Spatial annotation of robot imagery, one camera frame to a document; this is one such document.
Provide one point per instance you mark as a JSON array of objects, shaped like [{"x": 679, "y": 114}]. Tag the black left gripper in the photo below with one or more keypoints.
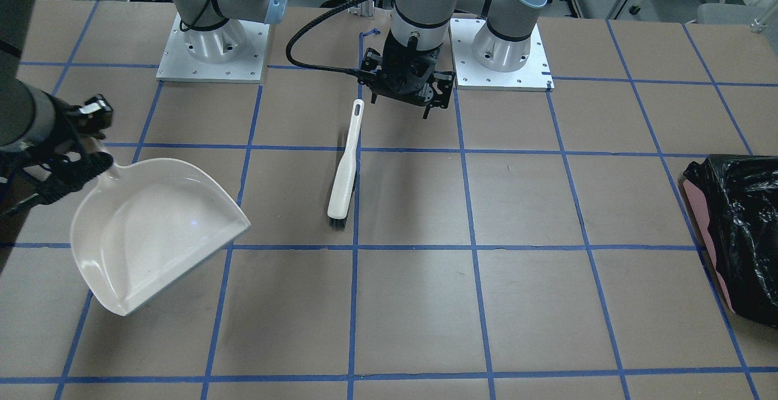
[{"x": 445, "y": 84}]

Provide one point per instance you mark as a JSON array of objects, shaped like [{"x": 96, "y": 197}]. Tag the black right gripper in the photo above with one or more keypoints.
[{"x": 59, "y": 134}]

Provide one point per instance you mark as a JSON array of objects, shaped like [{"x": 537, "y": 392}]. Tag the beige plastic dustpan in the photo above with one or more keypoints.
[{"x": 145, "y": 225}]

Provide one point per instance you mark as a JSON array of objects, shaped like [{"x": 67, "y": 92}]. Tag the beige hand brush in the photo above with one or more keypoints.
[{"x": 344, "y": 180}]

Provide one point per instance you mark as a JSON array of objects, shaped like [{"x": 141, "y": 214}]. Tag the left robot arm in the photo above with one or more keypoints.
[{"x": 434, "y": 45}]

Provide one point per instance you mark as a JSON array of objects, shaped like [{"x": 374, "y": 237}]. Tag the black-lined trash bin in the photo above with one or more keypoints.
[{"x": 734, "y": 200}]

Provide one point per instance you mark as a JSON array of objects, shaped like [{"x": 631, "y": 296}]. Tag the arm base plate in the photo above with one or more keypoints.
[
  {"x": 487, "y": 63},
  {"x": 234, "y": 53}
]

